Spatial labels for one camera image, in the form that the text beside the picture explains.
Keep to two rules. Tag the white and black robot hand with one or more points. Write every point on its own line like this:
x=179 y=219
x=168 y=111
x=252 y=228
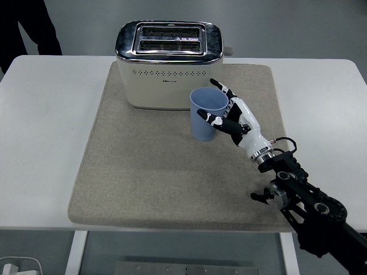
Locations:
x=253 y=137

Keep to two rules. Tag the blue ribbed plastic cup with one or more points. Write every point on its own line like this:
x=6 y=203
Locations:
x=202 y=129

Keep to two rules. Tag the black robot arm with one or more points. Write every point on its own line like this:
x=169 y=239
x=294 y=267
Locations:
x=315 y=206

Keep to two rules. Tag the cream and chrome toaster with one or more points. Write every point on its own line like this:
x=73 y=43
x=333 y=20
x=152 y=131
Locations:
x=160 y=86

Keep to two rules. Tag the beige fabric mat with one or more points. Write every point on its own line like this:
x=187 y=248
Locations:
x=149 y=177

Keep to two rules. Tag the white table leg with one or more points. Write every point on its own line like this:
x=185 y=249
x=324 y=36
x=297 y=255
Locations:
x=75 y=252
x=288 y=257

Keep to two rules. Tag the grey metal plate with screws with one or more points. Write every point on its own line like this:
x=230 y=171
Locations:
x=186 y=269

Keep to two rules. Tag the white rounded tray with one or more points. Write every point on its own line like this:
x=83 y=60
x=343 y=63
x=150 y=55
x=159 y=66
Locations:
x=35 y=265

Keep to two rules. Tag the person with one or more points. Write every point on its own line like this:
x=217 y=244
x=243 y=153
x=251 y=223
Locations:
x=20 y=28

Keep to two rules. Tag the small white block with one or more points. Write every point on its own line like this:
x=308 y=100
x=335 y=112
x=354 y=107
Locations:
x=8 y=270

